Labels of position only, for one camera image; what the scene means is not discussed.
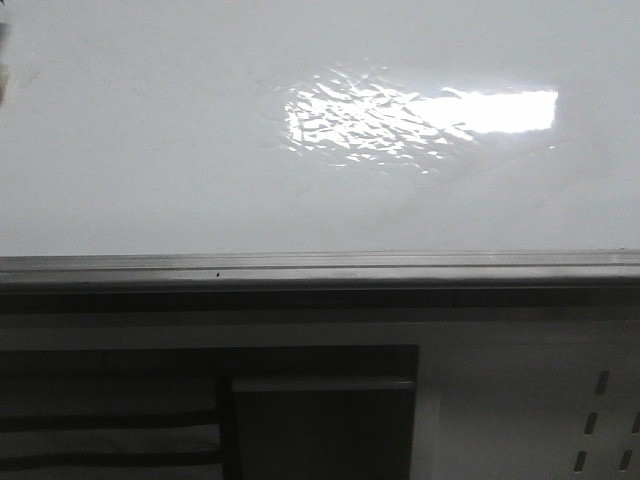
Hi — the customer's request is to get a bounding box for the grey aluminium whiteboard tray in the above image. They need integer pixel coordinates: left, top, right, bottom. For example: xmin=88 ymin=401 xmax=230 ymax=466
xmin=1 ymin=250 xmax=639 ymax=312

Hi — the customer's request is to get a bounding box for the dark slatted cabinet front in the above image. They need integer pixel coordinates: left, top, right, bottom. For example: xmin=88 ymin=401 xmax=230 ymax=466
xmin=1 ymin=345 xmax=418 ymax=479

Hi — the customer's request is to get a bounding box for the dark grey box panel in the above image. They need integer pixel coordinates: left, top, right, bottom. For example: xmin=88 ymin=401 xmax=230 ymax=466
xmin=232 ymin=377 xmax=415 ymax=479

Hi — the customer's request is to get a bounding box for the white marker with tape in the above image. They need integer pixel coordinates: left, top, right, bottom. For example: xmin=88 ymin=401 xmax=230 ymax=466
xmin=0 ymin=22 xmax=9 ymax=103

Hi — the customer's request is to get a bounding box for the white perforated metal panel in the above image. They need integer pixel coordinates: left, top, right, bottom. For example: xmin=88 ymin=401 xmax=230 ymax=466
xmin=411 ymin=321 xmax=639 ymax=479

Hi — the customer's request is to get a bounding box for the white glossy whiteboard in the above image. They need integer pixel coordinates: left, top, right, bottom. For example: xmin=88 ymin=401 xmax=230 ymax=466
xmin=1 ymin=1 xmax=639 ymax=256

